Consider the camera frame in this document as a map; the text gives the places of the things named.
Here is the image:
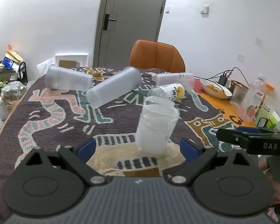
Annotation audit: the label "frosted cup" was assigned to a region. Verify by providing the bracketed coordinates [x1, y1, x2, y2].
[86, 66, 142, 108]
[135, 96, 180, 155]
[156, 72, 195, 91]
[45, 65, 92, 91]

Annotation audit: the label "metal cup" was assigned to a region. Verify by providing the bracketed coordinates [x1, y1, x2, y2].
[230, 80, 248, 108]

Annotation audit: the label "operator hand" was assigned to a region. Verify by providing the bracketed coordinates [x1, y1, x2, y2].
[259, 155, 280, 223]

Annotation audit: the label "green white box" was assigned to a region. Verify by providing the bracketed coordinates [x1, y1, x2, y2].
[256, 111, 280, 130]

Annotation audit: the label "pink label drink bottle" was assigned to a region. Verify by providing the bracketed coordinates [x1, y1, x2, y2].
[237, 73, 267, 123]

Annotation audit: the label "orange cap juice bottle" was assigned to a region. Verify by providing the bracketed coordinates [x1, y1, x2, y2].
[255, 83, 276, 127]

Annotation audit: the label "patterned woven tablecloth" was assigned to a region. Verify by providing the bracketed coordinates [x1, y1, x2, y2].
[0, 69, 244, 220]

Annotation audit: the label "vitamin C water bottle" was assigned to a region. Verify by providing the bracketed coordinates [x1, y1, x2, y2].
[147, 83, 185, 102]

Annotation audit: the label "white fruit bowl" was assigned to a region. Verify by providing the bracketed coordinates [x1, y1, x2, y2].
[200, 79, 232, 100]

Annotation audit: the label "black power adapter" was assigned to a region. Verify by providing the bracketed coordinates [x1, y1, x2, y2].
[218, 75, 228, 86]

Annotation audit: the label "orange leather chair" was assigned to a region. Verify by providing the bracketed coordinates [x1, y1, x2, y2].
[129, 39, 186, 73]

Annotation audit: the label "clear plastic bag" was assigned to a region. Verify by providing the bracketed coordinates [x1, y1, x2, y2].
[1, 81, 27, 106]

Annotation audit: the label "orange snack packages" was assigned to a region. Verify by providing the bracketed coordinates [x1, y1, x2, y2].
[2, 45, 24, 72]

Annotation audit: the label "grey door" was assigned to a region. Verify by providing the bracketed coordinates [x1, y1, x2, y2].
[93, 0, 166, 67]

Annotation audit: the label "white picture frame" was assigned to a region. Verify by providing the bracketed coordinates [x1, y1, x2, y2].
[55, 53, 88, 67]

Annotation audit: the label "black wire rack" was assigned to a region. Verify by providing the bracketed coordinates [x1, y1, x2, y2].
[0, 61, 28, 85]

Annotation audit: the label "white wall switch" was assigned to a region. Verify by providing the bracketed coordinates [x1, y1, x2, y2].
[200, 5, 209, 14]

